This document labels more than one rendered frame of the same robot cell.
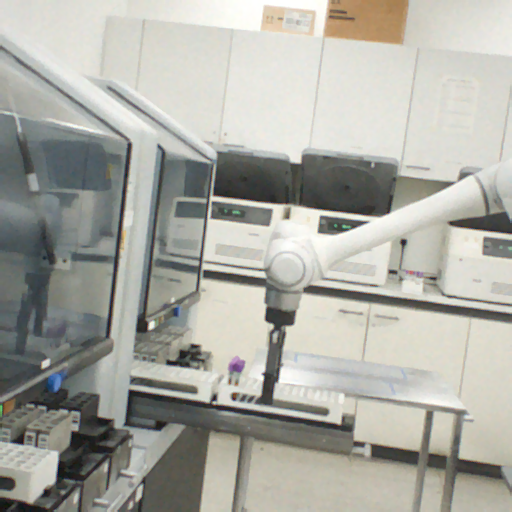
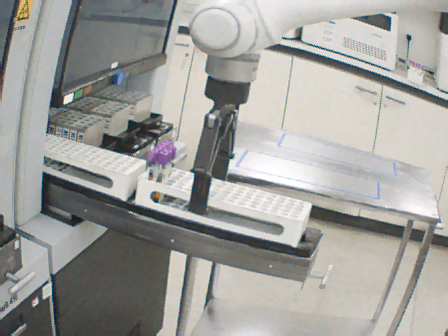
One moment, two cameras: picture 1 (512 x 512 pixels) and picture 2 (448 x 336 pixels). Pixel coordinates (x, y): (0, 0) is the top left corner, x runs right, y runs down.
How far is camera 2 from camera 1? 0.74 m
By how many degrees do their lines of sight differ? 14
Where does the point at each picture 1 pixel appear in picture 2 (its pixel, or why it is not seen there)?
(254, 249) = not seen: hidden behind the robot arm
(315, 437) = (260, 261)
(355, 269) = (369, 51)
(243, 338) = (260, 102)
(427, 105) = not seen: outside the picture
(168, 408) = (80, 201)
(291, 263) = (220, 21)
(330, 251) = (283, 12)
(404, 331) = (409, 116)
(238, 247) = not seen: hidden behind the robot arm
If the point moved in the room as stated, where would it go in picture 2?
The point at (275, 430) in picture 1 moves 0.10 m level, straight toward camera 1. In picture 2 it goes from (207, 248) to (193, 269)
